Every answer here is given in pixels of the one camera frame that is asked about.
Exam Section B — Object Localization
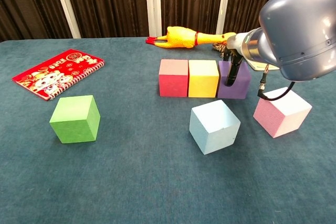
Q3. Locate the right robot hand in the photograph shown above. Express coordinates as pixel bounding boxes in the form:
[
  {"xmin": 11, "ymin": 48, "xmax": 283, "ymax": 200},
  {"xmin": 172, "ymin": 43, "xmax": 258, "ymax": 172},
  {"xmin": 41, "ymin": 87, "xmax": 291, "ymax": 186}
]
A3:
[{"xmin": 223, "ymin": 33, "xmax": 246, "ymax": 88}]

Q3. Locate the braided rope toy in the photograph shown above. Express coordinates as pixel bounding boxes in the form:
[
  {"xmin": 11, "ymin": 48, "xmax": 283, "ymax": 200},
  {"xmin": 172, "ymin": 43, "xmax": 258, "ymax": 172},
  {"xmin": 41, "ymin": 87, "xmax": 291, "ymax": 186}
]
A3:
[{"xmin": 212, "ymin": 41, "xmax": 229, "ymax": 58}]

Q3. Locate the beige cloth notebook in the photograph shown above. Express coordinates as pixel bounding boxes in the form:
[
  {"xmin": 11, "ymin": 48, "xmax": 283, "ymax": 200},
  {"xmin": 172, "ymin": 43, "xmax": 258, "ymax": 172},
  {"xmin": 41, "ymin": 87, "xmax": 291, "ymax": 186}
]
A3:
[{"xmin": 246, "ymin": 60, "xmax": 281, "ymax": 71}]

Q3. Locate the light blue foam cube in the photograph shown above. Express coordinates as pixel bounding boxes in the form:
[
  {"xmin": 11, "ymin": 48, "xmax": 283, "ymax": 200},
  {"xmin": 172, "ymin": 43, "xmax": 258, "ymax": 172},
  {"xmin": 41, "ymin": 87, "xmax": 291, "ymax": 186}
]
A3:
[{"xmin": 188, "ymin": 99, "xmax": 241, "ymax": 155}]

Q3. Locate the teal felt table cover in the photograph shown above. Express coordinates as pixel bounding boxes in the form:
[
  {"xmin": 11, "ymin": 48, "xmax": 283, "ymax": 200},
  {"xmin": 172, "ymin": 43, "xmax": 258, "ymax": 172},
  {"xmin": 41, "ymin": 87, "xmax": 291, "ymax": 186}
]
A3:
[{"xmin": 0, "ymin": 34, "xmax": 336, "ymax": 224}]

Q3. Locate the red foam cube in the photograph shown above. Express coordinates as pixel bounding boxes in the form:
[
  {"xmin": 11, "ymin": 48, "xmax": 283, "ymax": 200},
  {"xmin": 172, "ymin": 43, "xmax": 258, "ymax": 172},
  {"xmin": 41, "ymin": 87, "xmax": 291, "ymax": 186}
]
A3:
[{"xmin": 159, "ymin": 59, "xmax": 189, "ymax": 98}]

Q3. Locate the green foam cube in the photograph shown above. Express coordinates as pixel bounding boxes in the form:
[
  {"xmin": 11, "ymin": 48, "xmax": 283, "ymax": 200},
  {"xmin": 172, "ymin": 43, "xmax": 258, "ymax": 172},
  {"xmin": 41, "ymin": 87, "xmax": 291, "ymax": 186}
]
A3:
[{"xmin": 49, "ymin": 94, "xmax": 101, "ymax": 144}]

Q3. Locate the purple foam cube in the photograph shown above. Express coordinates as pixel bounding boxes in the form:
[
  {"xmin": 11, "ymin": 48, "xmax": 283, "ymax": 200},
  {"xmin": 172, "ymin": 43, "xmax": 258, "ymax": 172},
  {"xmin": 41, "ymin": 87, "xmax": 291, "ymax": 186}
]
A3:
[{"xmin": 217, "ymin": 60, "xmax": 252, "ymax": 100}]

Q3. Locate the yellow rubber chicken toy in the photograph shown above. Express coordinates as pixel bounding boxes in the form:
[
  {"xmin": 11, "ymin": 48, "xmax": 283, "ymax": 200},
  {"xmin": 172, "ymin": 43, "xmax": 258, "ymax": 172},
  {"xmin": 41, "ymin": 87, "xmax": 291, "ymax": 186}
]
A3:
[{"xmin": 145, "ymin": 26, "xmax": 237, "ymax": 49}]

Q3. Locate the white metal frame post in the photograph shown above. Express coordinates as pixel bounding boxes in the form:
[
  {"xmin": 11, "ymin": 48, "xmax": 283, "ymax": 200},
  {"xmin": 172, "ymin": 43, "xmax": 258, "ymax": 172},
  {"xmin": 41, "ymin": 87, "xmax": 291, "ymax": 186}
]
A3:
[
  {"xmin": 144, "ymin": 0, "xmax": 162, "ymax": 37},
  {"xmin": 215, "ymin": 0, "xmax": 233, "ymax": 35},
  {"xmin": 50, "ymin": 0, "xmax": 82, "ymax": 39}
]

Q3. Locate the pink foam cube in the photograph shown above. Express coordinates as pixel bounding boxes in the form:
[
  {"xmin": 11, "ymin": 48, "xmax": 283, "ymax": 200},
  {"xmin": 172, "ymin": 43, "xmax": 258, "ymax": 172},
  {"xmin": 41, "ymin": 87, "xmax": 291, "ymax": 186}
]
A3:
[{"xmin": 253, "ymin": 87, "xmax": 313, "ymax": 138}]

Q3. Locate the red spiral notebook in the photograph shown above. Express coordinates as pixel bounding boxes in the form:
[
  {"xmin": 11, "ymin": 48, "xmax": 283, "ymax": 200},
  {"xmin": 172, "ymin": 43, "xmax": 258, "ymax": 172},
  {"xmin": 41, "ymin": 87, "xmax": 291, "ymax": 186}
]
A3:
[{"xmin": 12, "ymin": 48, "xmax": 106, "ymax": 101}]

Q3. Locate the yellow foam cube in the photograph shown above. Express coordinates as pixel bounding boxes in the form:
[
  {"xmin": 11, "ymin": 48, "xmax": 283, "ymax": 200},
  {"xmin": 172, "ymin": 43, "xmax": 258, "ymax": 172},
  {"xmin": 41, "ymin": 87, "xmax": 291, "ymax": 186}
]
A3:
[{"xmin": 188, "ymin": 59, "xmax": 220, "ymax": 98}]

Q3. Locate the dark brown curtain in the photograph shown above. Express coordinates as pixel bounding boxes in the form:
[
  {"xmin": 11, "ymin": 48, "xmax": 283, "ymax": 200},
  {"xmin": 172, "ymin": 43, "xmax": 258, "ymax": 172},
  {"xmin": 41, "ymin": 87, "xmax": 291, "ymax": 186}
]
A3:
[{"xmin": 0, "ymin": 0, "xmax": 336, "ymax": 42}]

